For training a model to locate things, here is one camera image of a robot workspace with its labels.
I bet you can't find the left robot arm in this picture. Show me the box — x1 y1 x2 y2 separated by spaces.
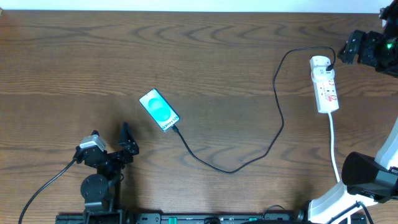
73 122 139 223

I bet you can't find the left camera black cable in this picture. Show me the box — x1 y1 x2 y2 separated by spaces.
17 158 77 224

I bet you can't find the black USB charging cable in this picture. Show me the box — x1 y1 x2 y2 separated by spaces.
171 46 337 175

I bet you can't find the white USB charger adapter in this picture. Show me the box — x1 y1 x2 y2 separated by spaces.
310 55 331 70

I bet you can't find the white power strip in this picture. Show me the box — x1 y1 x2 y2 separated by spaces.
311 66 339 114

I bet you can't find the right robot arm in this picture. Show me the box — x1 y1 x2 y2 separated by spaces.
297 1 397 223

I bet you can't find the Galaxy S25 smartphone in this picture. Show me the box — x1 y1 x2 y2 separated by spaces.
139 88 180 131

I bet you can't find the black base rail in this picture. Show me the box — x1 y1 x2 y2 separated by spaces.
55 212 298 224

